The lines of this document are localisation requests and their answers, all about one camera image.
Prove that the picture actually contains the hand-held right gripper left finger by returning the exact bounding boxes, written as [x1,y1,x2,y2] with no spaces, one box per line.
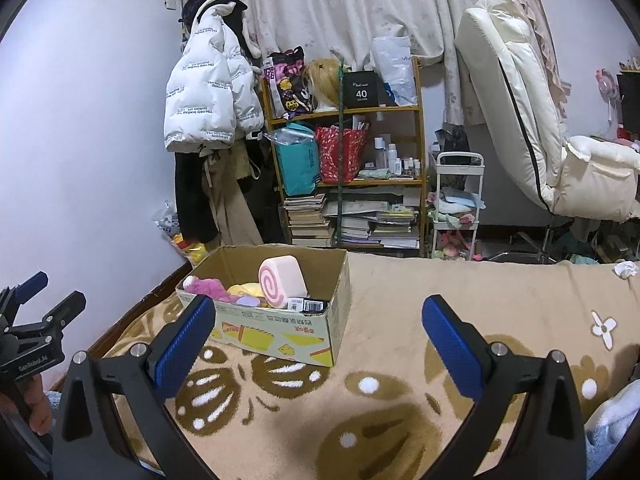
[52,294,217,480]

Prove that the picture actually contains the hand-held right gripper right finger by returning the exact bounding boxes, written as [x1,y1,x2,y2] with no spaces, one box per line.
[421,295,588,480]

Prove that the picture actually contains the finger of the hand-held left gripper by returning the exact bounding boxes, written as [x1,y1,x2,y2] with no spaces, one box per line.
[0,271,49,333]
[5,290,87,344]

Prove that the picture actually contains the yellow plush with pink hat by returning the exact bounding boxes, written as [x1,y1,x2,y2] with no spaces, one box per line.
[182,276,266,305]

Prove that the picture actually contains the printed cardboard box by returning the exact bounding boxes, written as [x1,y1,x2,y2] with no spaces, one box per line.
[175,245,352,368]

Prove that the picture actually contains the pink swirl roll plush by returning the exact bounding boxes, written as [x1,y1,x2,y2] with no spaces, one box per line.
[258,255,308,309]

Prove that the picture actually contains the black tissue packet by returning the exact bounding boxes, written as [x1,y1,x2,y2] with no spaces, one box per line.
[286,297,329,313]

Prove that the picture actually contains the pink soft items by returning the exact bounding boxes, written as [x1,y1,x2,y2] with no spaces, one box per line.
[434,230,481,261]

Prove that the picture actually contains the person's left hand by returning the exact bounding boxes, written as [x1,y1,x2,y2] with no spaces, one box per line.
[0,374,55,436]

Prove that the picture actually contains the printed beige blanket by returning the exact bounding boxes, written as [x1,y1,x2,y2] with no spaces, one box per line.
[85,247,640,480]

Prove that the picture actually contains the bag of colourful packets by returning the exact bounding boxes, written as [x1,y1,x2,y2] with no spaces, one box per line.
[155,205,213,266]

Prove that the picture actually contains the pale green cloth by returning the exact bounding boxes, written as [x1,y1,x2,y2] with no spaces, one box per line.
[426,207,476,226]

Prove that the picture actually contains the blue and white cloth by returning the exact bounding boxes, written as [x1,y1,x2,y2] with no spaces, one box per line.
[435,187,487,216]

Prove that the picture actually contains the beige hanging garment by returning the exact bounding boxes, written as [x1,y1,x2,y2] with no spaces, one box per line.
[200,147,263,247]

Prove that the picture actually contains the pile of books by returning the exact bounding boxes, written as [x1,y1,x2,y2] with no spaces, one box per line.
[282,192,423,251]

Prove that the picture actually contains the thin green pole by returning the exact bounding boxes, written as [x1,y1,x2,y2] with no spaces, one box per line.
[336,57,348,248]

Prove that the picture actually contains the white trolley cart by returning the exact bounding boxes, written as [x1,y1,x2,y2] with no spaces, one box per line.
[431,151,485,261]

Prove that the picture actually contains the group of cosmetic bottles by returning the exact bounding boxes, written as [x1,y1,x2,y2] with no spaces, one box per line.
[365,132,423,178]

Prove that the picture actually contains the dark grey bag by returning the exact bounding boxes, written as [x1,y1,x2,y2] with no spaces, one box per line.
[434,125,473,153]

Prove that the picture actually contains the teal bag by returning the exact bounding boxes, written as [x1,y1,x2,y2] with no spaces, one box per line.
[272,122,321,197]

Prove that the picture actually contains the red patterned bag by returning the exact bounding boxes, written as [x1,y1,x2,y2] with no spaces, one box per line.
[315,126,368,184]

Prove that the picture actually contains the clear zip bag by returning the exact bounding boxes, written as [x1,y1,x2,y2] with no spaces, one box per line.
[264,125,317,143]

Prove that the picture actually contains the wooden shelf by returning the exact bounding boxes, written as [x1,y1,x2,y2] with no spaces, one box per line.
[260,57,431,256]

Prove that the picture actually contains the white puffer jacket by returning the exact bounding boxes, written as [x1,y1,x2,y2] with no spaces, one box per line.
[164,0,266,153]

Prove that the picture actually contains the cream padded chair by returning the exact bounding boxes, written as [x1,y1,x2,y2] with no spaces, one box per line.
[455,0,640,265]

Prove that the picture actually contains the black box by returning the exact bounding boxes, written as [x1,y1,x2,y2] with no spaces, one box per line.
[341,71,388,109]

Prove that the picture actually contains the black pink printed bag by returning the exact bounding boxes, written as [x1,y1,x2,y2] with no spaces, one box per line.
[263,46,307,113]

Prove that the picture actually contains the white plastic bag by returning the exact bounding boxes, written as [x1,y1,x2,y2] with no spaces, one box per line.
[370,35,418,107]

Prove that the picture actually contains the blond wig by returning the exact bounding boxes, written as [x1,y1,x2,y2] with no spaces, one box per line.
[300,58,343,111]

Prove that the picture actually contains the pink desk fan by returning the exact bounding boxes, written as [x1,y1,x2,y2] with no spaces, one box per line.
[595,67,621,136]

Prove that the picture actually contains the floral curtain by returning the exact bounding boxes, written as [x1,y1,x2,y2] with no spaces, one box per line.
[232,0,568,126]

